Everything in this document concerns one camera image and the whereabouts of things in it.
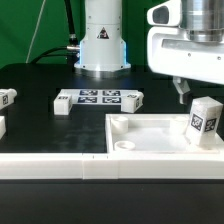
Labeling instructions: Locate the white L-shaped obstacle fence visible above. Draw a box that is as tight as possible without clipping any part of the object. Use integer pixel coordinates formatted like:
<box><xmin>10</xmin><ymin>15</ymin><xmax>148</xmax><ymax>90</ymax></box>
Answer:
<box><xmin>0</xmin><ymin>149</ymin><xmax>224</xmax><ymax>180</ymax></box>

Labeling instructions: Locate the white thin cable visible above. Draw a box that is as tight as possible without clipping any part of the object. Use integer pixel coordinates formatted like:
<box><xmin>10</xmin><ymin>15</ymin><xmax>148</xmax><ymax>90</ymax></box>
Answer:
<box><xmin>25</xmin><ymin>0</ymin><xmax>48</xmax><ymax>64</ymax></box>

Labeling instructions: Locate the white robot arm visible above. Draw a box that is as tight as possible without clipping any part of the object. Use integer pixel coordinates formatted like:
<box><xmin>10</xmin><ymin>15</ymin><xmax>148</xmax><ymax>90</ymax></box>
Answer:
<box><xmin>74</xmin><ymin>0</ymin><xmax>224</xmax><ymax>95</ymax></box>

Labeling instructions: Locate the white fiducial tag sheet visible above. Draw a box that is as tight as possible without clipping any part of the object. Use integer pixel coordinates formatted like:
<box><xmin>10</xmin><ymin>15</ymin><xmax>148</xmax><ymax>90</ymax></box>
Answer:
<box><xmin>59</xmin><ymin>89</ymin><xmax>137</xmax><ymax>105</ymax></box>

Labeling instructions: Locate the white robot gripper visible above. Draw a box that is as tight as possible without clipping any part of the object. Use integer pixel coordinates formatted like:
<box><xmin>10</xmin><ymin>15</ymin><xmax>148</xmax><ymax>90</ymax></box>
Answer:
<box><xmin>147</xmin><ymin>0</ymin><xmax>224</xmax><ymax>104</ymax></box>

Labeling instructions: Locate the white square tabletop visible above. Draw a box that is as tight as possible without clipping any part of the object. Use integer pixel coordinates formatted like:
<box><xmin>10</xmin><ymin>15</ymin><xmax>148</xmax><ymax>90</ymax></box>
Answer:
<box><xmin>105</xmin><ymin>114</ymin><xmax>224</xmax><ymax>154</ymax></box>

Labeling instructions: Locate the black cable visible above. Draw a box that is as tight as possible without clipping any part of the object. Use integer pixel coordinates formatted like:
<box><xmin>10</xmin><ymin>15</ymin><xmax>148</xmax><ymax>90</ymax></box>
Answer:
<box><xmin>30</xmin><ymin>0</ymin><xmax>80</xmax><ymax>65</ymax></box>

